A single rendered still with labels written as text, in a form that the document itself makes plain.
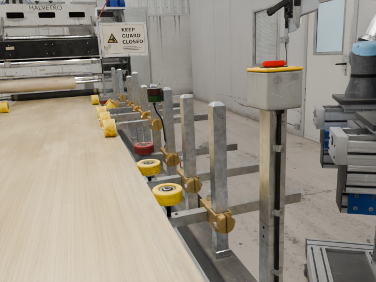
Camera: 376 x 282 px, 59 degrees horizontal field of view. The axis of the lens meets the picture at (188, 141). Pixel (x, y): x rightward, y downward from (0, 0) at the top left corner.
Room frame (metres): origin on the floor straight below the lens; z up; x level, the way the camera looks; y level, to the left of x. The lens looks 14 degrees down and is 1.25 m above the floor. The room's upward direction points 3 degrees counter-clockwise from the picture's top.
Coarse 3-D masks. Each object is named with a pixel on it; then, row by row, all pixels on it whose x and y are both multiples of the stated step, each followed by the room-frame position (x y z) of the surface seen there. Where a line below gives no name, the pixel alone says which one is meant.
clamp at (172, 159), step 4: (160, 148) 1.38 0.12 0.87; (164, 148) 1.37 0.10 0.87; (164, 152) 1.31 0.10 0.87; (176, 152) 1.30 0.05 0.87; (164, 156) 1.31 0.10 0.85; (168, 156) 1.28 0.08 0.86; (172, 156) 1.27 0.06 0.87; (176, 156) 1.27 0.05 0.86; (164, 160) 1.31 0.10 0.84; (168, 160) 1.26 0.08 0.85; (172, 160) 1.27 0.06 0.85; (176, 160) 1.27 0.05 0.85; (168, 164) 1.28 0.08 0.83; (172, 164) 1.27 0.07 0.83; (176, 164) 1.27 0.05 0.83
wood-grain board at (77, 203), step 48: (0, 144) 1.47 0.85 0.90; (48, 144) 1.42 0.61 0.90; (96, 144) 1.38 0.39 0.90; (0, 192) 0.88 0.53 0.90; (48, 192) 0.86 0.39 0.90; (96, 192) 0.84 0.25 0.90; (144, 192) 0.83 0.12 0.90; (0, 240) 0.62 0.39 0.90; (48, 240) 0.61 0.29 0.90; (96, 240) 0.60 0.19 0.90; (144, 240) 0.59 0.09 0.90
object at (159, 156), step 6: (228, 144) 1.42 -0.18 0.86; (234, 144) 1.43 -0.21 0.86; (180, 150) 1.37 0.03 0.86; (198, 150) 1.38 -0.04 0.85; (204, 150) 1.38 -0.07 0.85; (228, 150) 1.42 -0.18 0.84; (234, 150) 1.43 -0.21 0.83; (144, 156) 1.30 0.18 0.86; (150, 156) 1.31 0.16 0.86; (156, 156) 1.32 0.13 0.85; (162, 156) 1.33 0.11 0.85
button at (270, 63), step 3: (270, 60) 0.60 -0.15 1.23; (273, 60) 0.59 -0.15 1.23; (276, 60) 0.58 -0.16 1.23; (279, 60) 0.57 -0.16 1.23; (282, 60) 0.57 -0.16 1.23; (264, 63) 0.58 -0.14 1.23; (267, 63) 0.57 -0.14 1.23; (270, 63) 0.57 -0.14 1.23; (273, 63) 0.57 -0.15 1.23; (276, 63) 0.57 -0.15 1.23; (279, 63) 0.57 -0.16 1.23; (282, 63) 0.57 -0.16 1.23; (285, 63) 0.58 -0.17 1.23; (264, 66) 0.58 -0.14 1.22; (267, 66) 0.58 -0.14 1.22; (270, 66) 0.57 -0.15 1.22; (273, 66) 0.57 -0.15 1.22; (276, 66) 0.57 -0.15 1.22; (279, 66) 0.57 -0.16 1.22; (282, 66) 0.57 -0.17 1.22
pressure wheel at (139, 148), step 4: (136, 144) 1.32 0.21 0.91; (140, 144) 1.33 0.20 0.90; (144, 144) 1.32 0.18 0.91; (148, 144) 1.32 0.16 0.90; (152, 144) 1.31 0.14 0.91; (136, 148) 1.29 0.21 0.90; (140, 148) 1.28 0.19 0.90; (144, 148) 1.28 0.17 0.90; (148, 148) 1.29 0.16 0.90; (152, 148) 1.30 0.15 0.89; (136, 152) 1.29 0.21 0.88; (140, 152) 1.28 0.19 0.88; (144, 152) 1.28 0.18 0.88; (148, 152) 1.29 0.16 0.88; (152, 152) 1.30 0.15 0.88
